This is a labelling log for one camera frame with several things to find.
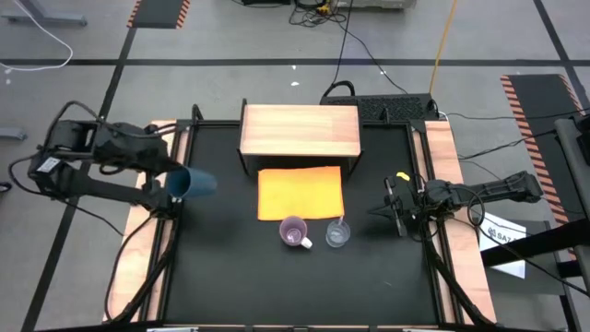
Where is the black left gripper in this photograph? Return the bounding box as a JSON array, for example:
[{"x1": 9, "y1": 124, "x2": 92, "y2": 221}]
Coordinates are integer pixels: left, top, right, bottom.
[{"x1": 99, "y1": 123, "x2": 186, "y2": 175}]

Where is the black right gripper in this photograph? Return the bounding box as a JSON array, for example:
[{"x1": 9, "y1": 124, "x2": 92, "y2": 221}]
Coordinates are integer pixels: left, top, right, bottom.
[{"x1": 367, "y1": 177, "x2": 430, "y2": 239}]

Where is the tall blue cup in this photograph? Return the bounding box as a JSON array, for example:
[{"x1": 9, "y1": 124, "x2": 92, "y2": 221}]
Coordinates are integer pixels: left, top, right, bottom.
[{"x1": 165, "y1": 165, "x2": 218, "y2": 200}]

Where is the clear glass cup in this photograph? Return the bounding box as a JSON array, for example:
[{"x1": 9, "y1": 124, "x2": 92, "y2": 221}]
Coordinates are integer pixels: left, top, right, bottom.
[{"x1": 324, "y1": 216, "x2": 351, "y2": 249}]

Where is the purple mug with white handle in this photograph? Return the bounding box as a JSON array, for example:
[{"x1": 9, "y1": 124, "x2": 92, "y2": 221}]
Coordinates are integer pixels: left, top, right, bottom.
[{"x1": 278, "y1": 215, "x2": 313, "y2": 250}]

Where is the wooden shelf with black legs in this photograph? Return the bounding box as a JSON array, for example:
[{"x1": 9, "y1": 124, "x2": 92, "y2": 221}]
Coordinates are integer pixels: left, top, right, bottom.
[{"x1": 237, "y1": 98, "x2": 363, "y2": 179}]

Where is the wooden side board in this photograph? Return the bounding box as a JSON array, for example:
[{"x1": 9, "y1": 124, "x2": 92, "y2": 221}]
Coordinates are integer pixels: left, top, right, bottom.
[
  {"x1": 412, "y1": 120, "x2": 498, "y2": 324},
  {"x1": 103, "y1": 120, "x2": 190, "y2": 323}
]

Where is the orange cloth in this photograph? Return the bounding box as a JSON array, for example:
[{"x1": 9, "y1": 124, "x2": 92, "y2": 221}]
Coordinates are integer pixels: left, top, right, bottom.
[{"x1": 256, "y1": 165, "x2": 346, "y2": 221}]

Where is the black perforated box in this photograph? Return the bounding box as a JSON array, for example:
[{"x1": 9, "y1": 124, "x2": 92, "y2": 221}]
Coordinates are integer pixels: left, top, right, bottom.
[{"x1": 320, "y1": 80, "x2": 439, "y2": 124}]

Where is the white paper sign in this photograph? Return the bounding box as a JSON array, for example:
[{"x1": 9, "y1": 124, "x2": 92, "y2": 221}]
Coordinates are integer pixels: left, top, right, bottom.
[{"x1": 478, "y1": 210, "x2": 527, "y2": 280}]

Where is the black beam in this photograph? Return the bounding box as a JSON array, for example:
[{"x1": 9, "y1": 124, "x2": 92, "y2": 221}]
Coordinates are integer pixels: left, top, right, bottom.
[{"x1": 481, "y1": 219, "x2": 590, "y2": 268}]

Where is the black mat with striped edge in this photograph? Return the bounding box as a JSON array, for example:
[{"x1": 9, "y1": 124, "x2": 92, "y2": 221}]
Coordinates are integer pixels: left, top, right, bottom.
[
  {"x1": 127, "y1": 0, "x2": 191, "y2": 30},
  {"x1": 501, "y1": 73, "x2": 590, "y2": 227}
]

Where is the grey floor foot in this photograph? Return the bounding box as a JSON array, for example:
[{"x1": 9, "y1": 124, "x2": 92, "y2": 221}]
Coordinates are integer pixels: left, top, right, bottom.
[{"x1": 0, "y1": 126, "x2": 28, "y2": 140}]

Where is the grey table foot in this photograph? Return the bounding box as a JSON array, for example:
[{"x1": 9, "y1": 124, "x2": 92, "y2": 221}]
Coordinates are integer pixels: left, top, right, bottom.
[{"x1": 2, "y1": 0, "x2": 88, "y2": 27}]

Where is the black table frame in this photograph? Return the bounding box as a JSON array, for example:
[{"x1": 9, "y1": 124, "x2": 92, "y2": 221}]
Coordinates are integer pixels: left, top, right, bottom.
[{"x1": 103, "y1": 103, "x2": 499, "y2": 332}]

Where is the black cable bundle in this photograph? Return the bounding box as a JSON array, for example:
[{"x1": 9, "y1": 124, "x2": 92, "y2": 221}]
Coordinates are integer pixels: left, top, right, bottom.
[
  {"x1": 421, "y1": 220, "x2": 497, "y2": 326},
  {"x1": 103, "y1": 214, "x2": 181, "y2": 324}
]

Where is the black floor cable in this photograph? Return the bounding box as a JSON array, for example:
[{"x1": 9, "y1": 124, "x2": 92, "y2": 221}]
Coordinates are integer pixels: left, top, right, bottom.
[
  {"x1": 330, "y1": 0, "x2": 354, "y2": 96},
  {"x1": 338, "y1": 20, "x2": 410, "y2": 96}
]

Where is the white cable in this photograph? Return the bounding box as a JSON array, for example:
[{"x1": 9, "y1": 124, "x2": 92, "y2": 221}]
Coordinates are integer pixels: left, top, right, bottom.
[{"x1": 0, "y1": 0, "x2": 74, "y2": 73}]

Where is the yellow cable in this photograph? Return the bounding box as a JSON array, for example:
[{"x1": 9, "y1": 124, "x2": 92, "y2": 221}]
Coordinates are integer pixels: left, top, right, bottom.
[{"x1": 428, "y1": 0, "x2": 460, "y2": 96}]

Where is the grey post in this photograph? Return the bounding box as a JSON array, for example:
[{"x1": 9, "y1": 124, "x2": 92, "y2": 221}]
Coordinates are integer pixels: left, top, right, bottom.
[{"x1": 555, "y1": 117, "x2": 590, "y2": 287}]

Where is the tangled cable heap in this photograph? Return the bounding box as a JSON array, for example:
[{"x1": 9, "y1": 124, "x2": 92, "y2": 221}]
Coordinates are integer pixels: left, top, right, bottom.
[{"x1": 289, "y1": 0, "x2": 348, "y2": 27}]

